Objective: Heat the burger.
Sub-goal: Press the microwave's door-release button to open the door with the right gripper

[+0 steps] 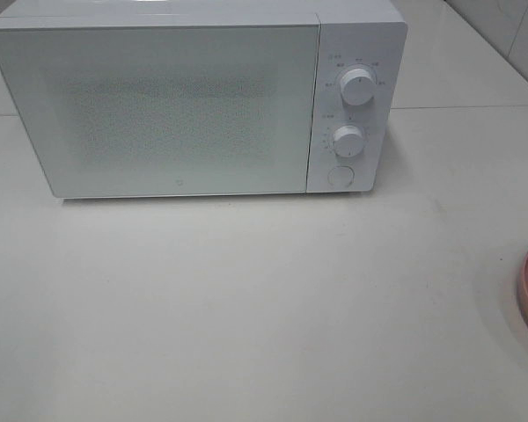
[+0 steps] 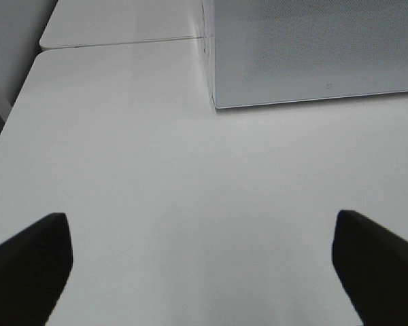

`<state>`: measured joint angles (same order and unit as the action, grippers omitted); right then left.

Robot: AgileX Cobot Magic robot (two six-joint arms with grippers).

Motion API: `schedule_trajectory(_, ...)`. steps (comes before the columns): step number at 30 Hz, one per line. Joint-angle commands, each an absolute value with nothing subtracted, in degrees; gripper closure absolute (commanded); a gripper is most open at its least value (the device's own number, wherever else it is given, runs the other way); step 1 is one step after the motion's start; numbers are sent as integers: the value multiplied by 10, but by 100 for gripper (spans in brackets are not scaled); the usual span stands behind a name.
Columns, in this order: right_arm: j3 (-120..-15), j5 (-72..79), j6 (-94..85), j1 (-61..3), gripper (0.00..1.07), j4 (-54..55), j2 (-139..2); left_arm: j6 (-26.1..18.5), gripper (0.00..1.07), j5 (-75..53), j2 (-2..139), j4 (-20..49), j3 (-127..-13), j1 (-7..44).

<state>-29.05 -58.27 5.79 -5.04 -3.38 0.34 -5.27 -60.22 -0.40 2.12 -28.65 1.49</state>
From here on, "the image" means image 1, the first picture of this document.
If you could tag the round door release button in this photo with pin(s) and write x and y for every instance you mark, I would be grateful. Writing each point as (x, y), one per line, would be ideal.
(341, 177)

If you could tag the white microwave door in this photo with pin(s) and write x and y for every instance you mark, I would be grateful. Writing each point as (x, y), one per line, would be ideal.
(139, 112)

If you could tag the lower white timer knob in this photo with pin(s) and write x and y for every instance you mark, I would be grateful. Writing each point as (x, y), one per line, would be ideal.
(348, 141)

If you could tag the upper white power knob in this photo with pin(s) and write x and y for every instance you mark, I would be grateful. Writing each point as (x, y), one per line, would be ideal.
(357, 85)

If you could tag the white microwave oven body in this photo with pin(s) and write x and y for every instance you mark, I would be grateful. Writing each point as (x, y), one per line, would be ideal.
(351, 34)

